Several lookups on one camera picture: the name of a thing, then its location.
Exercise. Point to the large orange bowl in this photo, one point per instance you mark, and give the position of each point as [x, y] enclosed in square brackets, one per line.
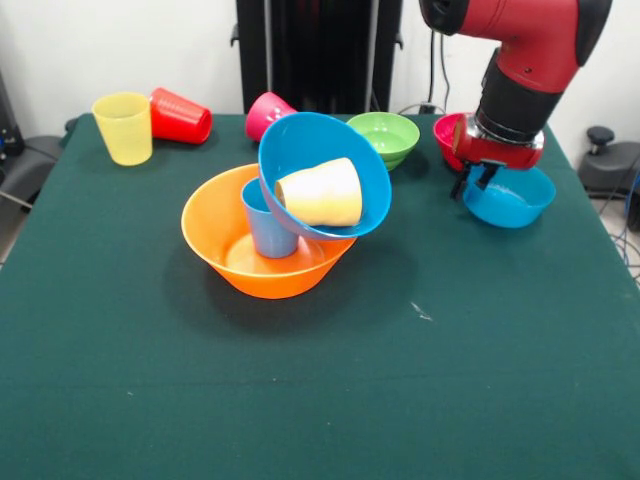
[270, 280]

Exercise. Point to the pink bowl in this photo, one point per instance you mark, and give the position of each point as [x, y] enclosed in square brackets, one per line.
[444, 142]

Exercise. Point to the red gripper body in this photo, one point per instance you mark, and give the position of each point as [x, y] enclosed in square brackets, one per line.
[492, 152]

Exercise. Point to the large blue bowl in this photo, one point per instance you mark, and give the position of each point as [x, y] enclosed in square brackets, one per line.
[320, 140]

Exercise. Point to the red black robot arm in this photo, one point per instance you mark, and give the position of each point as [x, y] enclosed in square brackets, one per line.
[525, 60]

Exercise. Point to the light blue shallow bowl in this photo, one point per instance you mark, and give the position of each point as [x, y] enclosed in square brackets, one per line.
[515, 210]

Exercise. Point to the red cup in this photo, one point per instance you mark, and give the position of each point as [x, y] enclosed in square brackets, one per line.
[180, 117]

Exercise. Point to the black equipment box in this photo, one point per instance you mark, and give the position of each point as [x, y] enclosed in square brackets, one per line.
[7, 130]

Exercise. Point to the dark green table cloth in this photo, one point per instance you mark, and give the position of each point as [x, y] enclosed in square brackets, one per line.
[300, 375]

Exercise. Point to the green bowl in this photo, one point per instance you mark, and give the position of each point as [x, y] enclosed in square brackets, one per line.
[395, 132]

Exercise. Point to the small yellow orange cup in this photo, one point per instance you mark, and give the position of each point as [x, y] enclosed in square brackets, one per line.
[325, 195]

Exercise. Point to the pink cup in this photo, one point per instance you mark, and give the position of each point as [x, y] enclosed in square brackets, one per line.
[265, 112]

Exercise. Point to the pale yellow cup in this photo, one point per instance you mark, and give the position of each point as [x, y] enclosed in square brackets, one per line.
[122, 135]

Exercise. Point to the blue cup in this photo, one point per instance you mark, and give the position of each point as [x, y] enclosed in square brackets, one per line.
[267, 235]

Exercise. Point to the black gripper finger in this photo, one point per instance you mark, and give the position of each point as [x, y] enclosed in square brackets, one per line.
[459, 185]
[485, 177]

